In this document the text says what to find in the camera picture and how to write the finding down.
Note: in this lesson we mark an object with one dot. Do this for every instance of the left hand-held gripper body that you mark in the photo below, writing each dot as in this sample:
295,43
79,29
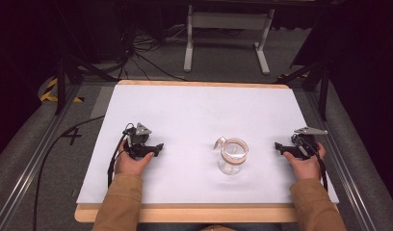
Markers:
138,141

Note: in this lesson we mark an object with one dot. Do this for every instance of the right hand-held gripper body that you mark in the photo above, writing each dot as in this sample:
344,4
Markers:
302,144

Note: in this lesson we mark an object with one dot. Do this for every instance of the clear glass jar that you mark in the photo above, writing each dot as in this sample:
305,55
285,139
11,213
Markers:
232,159

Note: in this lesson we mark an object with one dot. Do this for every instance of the person's right hand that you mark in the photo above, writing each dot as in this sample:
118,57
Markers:
305,166

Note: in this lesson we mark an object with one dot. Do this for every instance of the person's left hand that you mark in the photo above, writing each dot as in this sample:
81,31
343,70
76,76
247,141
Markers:
130,165

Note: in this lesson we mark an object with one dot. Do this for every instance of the white table cover sheet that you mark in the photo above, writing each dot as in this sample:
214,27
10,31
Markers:
204,128

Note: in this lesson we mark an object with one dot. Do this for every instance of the black metal stand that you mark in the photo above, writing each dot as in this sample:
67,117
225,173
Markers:
315,80
69,73

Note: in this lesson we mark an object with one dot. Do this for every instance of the yellow black hazard tape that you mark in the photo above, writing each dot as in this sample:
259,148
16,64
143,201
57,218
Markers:
53,91

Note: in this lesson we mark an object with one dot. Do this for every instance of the grey metal desk frame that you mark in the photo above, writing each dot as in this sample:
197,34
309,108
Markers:
228,38

